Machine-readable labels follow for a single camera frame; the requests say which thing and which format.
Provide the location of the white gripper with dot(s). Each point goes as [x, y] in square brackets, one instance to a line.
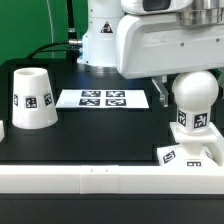
[157, 45]

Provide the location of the white lamp bulb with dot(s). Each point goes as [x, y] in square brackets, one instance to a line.
[194, 95]

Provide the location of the white lamp base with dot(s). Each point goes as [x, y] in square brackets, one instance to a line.
[190, 150]

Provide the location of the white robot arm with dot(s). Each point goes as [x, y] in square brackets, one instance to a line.
[99, 42]

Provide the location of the white lamp shade cone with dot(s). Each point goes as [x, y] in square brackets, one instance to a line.
[33, 102]

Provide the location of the white marker sheet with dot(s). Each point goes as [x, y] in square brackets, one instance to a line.
[83, 98]

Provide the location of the white front fence bar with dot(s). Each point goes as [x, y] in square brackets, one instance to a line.
[110, 180]

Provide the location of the white left fence bar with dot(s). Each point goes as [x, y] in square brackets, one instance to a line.
[2, 134]

